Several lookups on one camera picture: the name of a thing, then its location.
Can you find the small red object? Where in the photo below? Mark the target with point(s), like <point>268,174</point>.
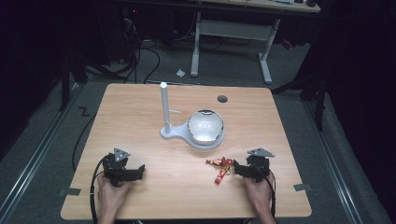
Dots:
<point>287,44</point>

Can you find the white metal frame desk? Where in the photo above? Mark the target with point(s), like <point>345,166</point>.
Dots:
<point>235,30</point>

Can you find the red and yellow candy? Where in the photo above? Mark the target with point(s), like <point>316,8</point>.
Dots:
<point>225,170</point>

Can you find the black metal stand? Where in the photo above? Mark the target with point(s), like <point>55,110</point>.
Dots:
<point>64,84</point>
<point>319,99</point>

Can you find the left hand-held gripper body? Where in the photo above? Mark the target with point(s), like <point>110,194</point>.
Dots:
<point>115,169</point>

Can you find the long red candy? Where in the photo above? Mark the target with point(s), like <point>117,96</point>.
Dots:
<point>219,178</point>

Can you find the person's right hand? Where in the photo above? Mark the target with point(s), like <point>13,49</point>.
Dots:
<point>262,194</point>

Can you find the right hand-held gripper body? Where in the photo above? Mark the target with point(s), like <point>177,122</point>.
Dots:
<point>259,166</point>

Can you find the metal floor rail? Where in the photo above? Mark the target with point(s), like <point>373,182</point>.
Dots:
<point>34,158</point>
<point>334,161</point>

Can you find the dark computer tower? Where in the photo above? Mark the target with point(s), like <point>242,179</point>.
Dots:
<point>130,34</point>

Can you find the white stand with pole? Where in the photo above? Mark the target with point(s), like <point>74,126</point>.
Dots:
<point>169,132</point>

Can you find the crumpled white paper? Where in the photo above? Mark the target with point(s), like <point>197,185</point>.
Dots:
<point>180,73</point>

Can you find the orange candy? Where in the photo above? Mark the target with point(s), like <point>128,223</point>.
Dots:
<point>212,161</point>

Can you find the round grey table grommet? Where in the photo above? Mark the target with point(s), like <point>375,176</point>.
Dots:
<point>222,99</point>

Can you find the person's left hand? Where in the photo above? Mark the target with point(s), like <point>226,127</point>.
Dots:
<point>110,197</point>

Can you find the grey tape piece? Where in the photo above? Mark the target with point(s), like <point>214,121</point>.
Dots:
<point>72,191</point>
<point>302,187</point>

